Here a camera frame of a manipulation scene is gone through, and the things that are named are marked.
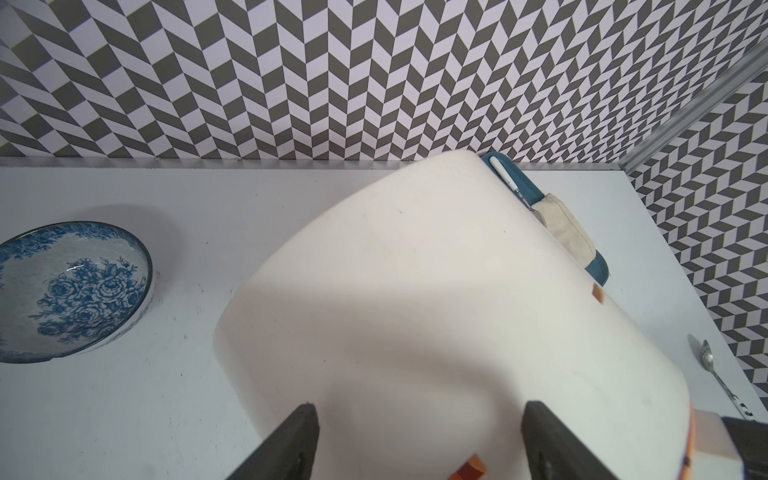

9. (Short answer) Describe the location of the beige cloth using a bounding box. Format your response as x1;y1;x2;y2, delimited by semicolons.
532;194;597;268

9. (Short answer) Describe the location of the white drawer cabinet shell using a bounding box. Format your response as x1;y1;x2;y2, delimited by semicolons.
213;151;691;479

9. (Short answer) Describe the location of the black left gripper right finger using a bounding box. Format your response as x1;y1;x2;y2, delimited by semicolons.
521;401;617;480

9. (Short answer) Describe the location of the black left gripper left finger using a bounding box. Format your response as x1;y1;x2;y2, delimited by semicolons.
228;403;320;480

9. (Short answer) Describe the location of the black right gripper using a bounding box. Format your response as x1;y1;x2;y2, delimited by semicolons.
722;417;768;480

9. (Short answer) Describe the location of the white handled spoon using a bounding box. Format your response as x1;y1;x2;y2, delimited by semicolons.
487;154;533;211

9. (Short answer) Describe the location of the blue floral ceramic bowl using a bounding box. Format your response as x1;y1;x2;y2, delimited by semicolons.
1;221;156;364

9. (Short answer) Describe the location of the teal tray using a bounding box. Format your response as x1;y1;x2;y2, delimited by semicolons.
481;152;610;287

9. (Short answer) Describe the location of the steel spoon on table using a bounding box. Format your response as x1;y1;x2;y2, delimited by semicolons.
699;340;755;421

